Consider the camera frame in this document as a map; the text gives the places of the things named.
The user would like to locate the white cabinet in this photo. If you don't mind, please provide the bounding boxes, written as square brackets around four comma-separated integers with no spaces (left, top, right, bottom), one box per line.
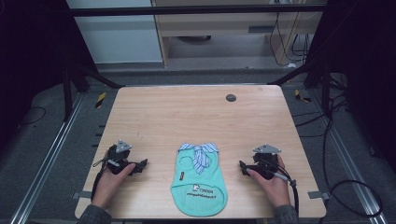
[65,0,164,64]

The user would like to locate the yellow black hazard tape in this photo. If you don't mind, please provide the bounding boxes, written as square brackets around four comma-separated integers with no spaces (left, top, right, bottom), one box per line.
[94,91,107,109]
[294,89,312,104]

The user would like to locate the black floor cable loop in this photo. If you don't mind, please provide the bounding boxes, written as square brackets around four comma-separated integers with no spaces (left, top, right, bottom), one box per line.
[321,102,384,218]

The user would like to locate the black hanging desk cables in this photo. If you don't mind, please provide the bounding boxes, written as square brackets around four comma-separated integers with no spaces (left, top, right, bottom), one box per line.
[268,11,312,67]

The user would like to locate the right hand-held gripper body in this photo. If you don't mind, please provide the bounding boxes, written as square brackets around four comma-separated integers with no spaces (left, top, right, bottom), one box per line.
[247,143,283,180]

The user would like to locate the grey table bracket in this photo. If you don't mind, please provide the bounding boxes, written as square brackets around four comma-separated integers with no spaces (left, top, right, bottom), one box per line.
[72,190,93,201]
[307,190,331,201]

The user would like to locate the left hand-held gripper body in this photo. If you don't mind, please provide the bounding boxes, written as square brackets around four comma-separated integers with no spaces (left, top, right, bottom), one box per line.
[106,139,134,175]

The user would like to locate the right hand-held gripper cable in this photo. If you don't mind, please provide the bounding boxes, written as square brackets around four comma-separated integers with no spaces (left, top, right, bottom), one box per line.
[261,158,301,217]

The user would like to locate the person's left hand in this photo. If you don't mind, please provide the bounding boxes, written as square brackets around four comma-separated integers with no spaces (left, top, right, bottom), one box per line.
[91,162,137,210]

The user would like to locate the light wooden desk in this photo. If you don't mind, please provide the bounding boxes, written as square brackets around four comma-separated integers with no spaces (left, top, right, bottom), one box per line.
[150,0,325,68]

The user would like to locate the person's right hand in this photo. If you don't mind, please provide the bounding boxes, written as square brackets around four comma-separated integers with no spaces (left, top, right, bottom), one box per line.
[246,154,292,209]

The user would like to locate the black metal frame bar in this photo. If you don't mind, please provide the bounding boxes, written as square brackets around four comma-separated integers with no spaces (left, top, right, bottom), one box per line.
[66,4,329,18]

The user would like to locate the left hand-held gripper cable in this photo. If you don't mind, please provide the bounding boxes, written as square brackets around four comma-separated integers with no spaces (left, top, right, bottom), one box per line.
[91,151,120,201]

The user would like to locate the teal pet shirt striped collar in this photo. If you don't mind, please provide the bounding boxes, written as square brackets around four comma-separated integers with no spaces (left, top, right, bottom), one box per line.
[169,142,229,218]

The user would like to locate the black metal stand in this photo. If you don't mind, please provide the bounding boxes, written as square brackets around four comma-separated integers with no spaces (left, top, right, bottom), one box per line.
[268,59,332,117]
[61,59,125,122]

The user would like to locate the hand-held gripper cable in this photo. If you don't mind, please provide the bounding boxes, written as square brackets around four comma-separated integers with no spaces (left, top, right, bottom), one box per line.
[261,158,301,217]
[91,151,120,201]

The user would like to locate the thin black floor cable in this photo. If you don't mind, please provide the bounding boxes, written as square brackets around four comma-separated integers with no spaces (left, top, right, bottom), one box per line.
[18,105,47,127]

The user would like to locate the aluminium floor rail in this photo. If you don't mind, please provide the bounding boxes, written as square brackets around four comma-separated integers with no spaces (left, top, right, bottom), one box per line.
[311,90,389,224]
[8,92,86,224]

